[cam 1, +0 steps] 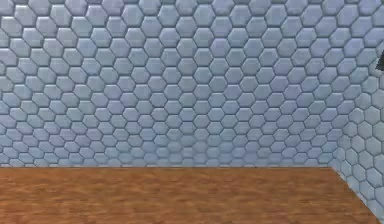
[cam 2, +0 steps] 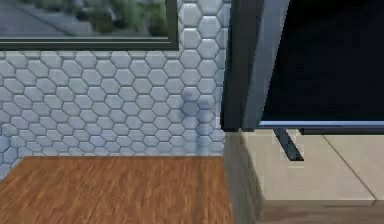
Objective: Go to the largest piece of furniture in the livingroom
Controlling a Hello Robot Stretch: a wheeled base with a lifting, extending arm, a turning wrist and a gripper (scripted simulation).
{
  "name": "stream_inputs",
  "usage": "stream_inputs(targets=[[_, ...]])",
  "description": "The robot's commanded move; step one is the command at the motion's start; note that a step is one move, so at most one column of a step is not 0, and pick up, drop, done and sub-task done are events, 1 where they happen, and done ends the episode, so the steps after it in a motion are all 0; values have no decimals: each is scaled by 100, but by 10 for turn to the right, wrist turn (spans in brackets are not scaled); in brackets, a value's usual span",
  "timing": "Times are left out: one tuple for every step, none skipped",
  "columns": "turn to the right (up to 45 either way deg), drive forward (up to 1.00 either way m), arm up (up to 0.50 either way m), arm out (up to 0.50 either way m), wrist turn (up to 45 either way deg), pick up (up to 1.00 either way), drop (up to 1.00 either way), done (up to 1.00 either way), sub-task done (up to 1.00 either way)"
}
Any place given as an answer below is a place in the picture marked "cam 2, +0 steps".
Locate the beige television stand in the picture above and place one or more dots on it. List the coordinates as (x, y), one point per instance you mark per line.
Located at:
(313, 176)

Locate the dark framed window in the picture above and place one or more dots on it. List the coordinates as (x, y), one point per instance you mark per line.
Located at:
(86, 20)

